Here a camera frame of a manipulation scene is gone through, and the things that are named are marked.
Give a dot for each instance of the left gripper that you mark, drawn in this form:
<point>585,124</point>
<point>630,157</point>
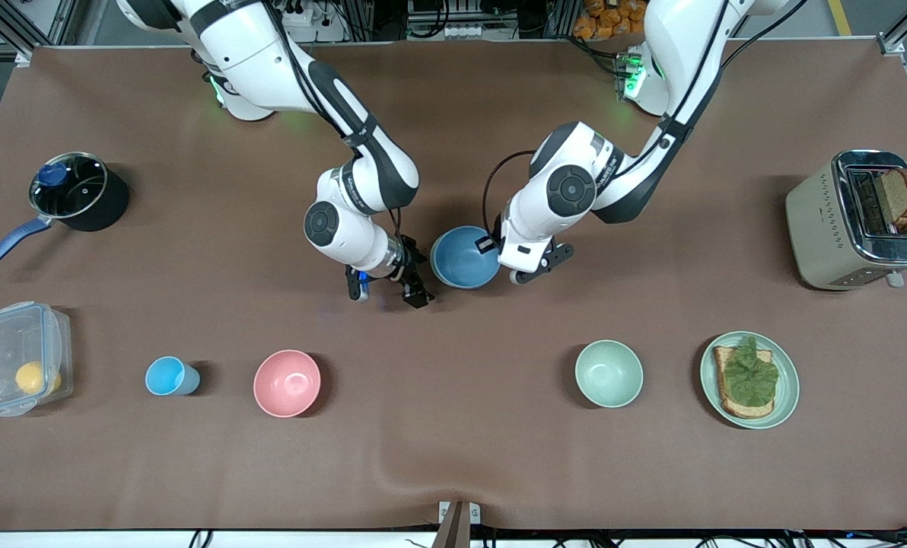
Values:
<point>486,244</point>

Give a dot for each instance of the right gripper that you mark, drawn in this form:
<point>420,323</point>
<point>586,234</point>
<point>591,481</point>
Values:
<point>406,268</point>

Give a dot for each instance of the blue bowl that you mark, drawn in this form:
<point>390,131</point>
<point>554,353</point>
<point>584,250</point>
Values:
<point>459,260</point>

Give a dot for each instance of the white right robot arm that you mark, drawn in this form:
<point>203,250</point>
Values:
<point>354,221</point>

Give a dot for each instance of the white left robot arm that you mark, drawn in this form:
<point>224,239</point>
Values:
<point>568,190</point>

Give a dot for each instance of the pink bowl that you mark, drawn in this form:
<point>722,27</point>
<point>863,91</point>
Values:
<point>287,383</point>

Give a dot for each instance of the pale green bowl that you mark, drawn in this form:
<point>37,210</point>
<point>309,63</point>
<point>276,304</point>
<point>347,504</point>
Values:
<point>609,373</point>

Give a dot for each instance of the brown table cloth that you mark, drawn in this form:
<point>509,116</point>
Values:
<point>195,190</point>

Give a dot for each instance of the white power strip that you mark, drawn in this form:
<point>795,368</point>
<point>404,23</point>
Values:
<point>465,32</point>

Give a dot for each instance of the light blue cup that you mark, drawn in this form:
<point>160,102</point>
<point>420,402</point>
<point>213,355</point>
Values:
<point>166,376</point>

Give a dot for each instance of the bag of orange snacks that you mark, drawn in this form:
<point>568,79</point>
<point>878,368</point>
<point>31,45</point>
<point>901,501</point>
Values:
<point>606,19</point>

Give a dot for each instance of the bread slice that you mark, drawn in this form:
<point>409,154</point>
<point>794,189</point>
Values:
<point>727,399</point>

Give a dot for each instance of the green lettuce leaf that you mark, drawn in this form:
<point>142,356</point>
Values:
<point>750,377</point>

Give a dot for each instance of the power strip with black plugs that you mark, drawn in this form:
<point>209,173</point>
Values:
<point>305,15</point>

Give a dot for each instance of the pale green plate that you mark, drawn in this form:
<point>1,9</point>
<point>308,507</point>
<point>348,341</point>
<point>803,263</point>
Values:
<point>788,384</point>

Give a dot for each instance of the beige and chrome toaster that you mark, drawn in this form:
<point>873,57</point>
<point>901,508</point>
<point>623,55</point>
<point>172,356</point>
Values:
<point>822,228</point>

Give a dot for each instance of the glass lid with blue knob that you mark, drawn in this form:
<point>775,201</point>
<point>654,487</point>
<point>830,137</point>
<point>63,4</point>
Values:
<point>81,190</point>

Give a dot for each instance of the yellow lemon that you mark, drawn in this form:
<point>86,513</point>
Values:
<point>31,377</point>

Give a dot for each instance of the brown toast slice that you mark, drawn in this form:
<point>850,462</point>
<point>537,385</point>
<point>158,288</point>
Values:
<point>899,196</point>

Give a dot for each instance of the clear plastic lidded container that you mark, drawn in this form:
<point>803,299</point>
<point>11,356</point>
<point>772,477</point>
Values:
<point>1,342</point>

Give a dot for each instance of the metal table edge bracket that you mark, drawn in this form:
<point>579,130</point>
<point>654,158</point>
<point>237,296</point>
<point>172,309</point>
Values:
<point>459,511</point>

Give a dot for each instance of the metal corner bracket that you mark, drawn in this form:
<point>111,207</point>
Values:
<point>23,59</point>
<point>892,44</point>

